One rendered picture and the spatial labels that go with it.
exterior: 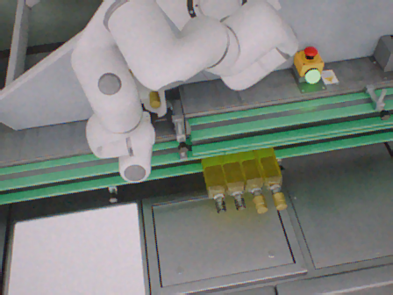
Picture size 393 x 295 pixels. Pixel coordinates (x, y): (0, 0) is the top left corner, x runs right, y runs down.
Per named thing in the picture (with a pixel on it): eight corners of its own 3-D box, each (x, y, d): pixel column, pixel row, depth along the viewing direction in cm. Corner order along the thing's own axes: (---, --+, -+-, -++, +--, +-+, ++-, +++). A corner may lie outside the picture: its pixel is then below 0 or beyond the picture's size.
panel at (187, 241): (14, 224, 141) (3, 330, 121) (10, 219, 139) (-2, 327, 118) (275, 180, 147) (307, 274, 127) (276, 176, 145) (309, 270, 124)
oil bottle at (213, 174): (197, 148, 142) (209, 204, 129) (197, 138, 137) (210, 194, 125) (214, 147, 142) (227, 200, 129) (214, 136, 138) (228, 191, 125)
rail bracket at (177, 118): (175, 140, 135) (181, 172, 128) (170, 104, 122) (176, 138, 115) (184, 139, 136) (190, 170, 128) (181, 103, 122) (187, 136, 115)
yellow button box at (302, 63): (291, 67, 137) (298, 82, 133) (295, 49, 131) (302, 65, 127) (312, 64, 138) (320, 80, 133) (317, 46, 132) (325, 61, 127)
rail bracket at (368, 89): (360, 89, 132) (378, 121, 124) (366, 72, 127) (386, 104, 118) (372, 88, 133) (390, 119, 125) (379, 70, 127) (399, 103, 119)
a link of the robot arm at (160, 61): (206, -4, 71) (163, -36, 58) (246, 61, 68) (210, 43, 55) (147, 46, 76) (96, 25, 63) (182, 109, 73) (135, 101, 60)
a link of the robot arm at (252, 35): (175, 37, 74) (248, -26, 68) (225, 61, 95) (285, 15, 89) (200, 81, 72) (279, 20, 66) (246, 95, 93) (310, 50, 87)
